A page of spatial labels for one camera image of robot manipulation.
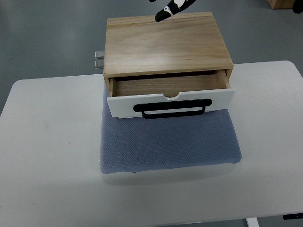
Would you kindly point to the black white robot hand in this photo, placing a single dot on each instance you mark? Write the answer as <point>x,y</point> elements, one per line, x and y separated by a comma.
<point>172,8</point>

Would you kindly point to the white drawer black handle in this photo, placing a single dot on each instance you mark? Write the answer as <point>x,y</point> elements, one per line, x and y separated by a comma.
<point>188,94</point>

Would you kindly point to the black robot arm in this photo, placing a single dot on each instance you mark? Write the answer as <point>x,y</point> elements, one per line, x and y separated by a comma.
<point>298,6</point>

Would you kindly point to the wooden drawer cabinet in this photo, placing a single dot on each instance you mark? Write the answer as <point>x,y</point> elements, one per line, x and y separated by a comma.
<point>183,53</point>

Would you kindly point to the grey metal table clamp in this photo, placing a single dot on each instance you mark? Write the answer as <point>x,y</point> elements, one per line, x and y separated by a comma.
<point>99,59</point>

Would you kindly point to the cardboard box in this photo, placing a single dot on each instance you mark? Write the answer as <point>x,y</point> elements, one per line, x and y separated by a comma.
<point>281,4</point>

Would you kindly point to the blue grey mesh cushion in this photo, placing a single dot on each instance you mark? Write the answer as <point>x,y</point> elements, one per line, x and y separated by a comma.
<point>137,144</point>

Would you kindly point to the white table leg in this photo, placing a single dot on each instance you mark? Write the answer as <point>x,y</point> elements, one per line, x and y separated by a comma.
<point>252,222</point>

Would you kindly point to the black table control panel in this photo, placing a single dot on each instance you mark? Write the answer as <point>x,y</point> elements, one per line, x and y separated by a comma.
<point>293,216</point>

